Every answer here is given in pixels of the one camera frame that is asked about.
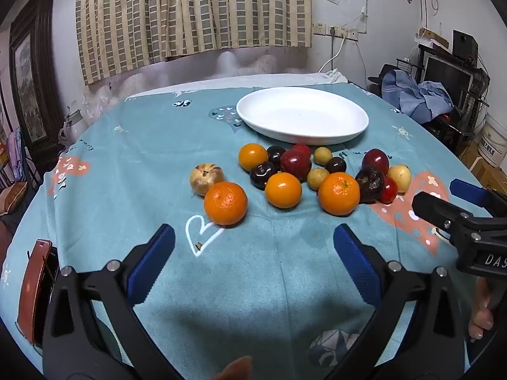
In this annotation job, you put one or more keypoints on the yellowish striped passion fruit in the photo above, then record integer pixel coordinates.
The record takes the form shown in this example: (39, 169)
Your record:
(205, 176)

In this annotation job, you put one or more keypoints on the white kettle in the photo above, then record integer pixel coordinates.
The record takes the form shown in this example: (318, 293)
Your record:
(74, 126)

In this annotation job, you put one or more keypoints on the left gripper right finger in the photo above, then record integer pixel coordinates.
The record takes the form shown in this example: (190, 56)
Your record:
(432, 346)

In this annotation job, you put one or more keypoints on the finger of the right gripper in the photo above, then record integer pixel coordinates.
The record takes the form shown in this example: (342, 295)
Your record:
(492, 201)
(444, 215)

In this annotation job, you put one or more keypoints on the teal patterned tablecloth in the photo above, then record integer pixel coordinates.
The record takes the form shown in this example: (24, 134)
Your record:
(271, 286)

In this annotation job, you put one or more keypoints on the blue clothes pile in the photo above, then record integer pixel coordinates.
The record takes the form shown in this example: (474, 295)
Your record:
(422, 102)

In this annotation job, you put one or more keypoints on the large dark red plum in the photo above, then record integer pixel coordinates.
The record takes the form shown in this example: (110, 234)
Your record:
(296, 163)

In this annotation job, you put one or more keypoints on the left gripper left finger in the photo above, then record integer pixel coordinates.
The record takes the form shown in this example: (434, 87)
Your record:
(91, 329)

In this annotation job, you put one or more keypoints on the black speaker box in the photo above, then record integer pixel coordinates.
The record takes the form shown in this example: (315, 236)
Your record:
(465, 47)

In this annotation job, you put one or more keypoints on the wall socket strip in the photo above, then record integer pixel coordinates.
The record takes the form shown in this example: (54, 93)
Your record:
(320, 28)

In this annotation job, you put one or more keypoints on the white plastic bucket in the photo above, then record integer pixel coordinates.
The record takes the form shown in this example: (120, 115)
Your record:
(492, 141)

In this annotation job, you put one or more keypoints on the dark framed picture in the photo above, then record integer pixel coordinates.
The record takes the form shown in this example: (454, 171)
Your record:
(33, 81)

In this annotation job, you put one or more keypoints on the striped checked curtain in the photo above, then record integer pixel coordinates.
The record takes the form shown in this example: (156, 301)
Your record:
(116, 36)

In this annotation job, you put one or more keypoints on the black monitor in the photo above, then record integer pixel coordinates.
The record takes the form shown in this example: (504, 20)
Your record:
(453, 78)

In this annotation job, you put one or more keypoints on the wrinkled dark passion fruit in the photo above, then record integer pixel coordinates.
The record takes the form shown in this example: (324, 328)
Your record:
(371, 182)

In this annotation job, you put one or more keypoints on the person's right hand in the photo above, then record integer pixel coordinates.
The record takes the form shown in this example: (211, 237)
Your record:
(481, 319)

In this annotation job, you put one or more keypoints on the white oval plate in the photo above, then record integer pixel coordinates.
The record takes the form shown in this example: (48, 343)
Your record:
(302, 115)

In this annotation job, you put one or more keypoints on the rough orange mandarin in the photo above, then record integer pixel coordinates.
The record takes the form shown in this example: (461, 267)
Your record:
(339, 194)
(225, 203)

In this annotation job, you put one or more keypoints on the small red cherry tomato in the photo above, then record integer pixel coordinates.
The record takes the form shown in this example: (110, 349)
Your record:
(302, 148)

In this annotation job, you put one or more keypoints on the smooth orange tomato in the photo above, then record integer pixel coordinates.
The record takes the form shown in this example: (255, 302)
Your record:
(252, 155)
(283, 190)

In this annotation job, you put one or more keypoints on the small yellow longan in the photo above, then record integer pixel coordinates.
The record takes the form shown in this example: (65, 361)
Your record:
(316, 177)
(322, 155)

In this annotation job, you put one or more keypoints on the pale yellow round fruit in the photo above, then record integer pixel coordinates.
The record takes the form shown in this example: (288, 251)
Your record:
(402, 176)

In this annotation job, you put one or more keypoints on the smooth orange tomato back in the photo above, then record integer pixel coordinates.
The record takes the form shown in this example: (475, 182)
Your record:
(252, 155)

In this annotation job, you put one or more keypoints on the small yellow longan back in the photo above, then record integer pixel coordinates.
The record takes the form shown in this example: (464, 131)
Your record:
(322, 155)

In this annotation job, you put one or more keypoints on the small yellow longan front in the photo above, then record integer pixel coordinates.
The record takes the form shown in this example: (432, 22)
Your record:
(316, 177)

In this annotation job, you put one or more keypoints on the black metal shelf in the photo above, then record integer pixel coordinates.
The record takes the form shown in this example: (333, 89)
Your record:
(454, 129)

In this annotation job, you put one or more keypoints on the person's left hand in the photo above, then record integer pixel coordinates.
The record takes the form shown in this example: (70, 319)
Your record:
(240, 369)

